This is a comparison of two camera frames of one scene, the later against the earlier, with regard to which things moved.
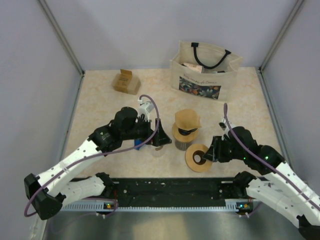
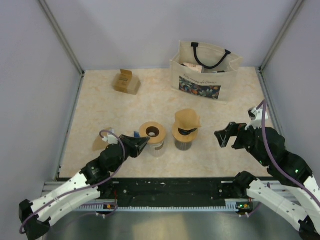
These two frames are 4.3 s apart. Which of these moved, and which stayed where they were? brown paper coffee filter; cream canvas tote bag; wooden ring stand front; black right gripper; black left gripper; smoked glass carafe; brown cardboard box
Moved: wooden ring stand front; black left gripper; black right gripper
Stayed: cream canvas tote bag; brown paper coffee filter; smoked glass carafe; brown cardboard box
